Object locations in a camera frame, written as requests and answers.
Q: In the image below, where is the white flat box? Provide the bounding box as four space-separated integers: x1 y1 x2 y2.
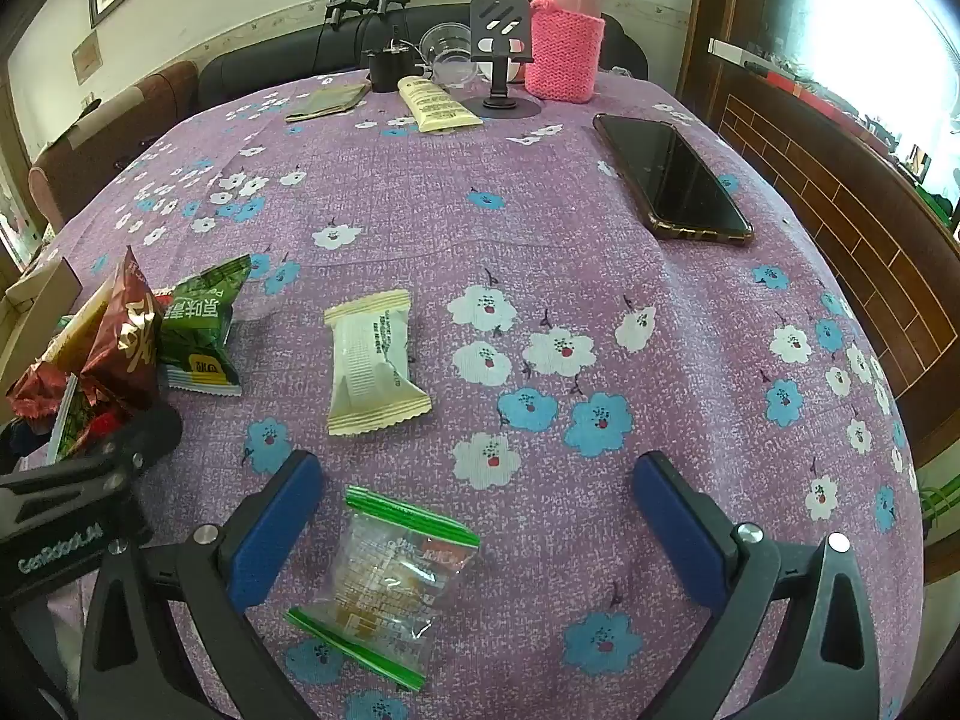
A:
709 37 762 68

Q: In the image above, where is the brown armchair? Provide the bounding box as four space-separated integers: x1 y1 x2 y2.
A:
28 60 200 230

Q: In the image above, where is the clear plastic cup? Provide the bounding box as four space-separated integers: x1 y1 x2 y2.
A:
418 22 481 87

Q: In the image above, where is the flat olive green pouch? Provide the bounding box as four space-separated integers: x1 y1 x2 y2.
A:
285 84 370 123

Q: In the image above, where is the small wall plaque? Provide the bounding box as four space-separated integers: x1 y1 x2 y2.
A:
71 30 102 82

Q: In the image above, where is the small black container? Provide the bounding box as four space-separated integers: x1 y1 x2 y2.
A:
362 26 412 93

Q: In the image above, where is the pink flask with knitted sleeve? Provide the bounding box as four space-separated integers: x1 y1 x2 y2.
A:
523 0 607 102

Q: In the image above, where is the purple floral tablecloth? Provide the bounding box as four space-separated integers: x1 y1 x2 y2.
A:
0 67 923 720

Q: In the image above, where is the clear green-edged snack packet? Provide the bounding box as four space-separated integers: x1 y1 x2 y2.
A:
285 486 481 693

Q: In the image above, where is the black smartphone in brown case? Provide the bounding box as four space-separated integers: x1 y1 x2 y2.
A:
592 112 755 247

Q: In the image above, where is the green pea snack packet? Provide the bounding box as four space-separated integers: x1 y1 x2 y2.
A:
154 255 252 397

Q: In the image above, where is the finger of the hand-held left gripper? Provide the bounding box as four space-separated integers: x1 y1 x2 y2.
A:
0 397 185 524

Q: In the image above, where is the cream squeeze tube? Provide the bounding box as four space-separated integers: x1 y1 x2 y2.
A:
396 76 482 134

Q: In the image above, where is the yellow-brown snack packet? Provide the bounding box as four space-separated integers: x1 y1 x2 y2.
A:
41 277 121 383

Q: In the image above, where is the cream snack packet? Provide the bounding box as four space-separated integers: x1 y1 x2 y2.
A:
324 289 434 438

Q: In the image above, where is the black phone stand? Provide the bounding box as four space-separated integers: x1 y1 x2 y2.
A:
459 0 547 121

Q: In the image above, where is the crumpled red snack packet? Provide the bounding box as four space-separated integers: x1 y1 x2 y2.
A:
6 360 76 421

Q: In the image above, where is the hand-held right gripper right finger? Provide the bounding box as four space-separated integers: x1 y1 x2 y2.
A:
630 450 882 720

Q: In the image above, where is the cardboard box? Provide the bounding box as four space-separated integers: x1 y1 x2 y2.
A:
0 255 83 398

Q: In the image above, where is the black leather sofa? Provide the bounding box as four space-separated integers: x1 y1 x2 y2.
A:
196 4 650 117

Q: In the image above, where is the white bowl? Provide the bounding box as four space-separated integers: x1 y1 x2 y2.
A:
480 52 526 85

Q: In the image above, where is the red foil snack packet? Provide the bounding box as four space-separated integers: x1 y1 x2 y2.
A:
79 246 164 421

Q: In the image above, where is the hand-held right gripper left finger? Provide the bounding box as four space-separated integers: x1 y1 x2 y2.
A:
75 450 327 720

